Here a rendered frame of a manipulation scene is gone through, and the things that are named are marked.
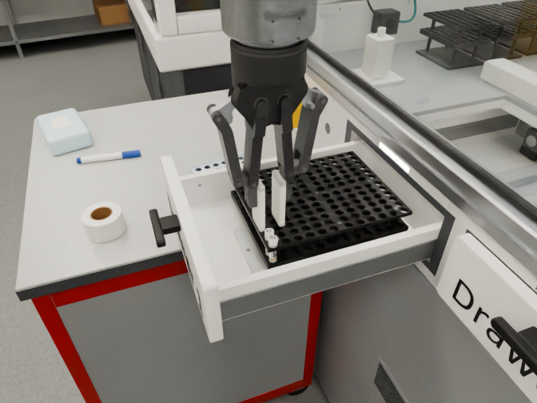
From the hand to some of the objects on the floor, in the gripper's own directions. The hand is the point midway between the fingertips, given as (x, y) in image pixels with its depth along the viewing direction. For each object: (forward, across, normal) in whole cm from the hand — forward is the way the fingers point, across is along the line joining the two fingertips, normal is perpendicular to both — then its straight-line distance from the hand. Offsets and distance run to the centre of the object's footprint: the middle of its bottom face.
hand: (268, 201), depth 54 cm
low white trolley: (+96, -8, +48) cm, 108 cm away
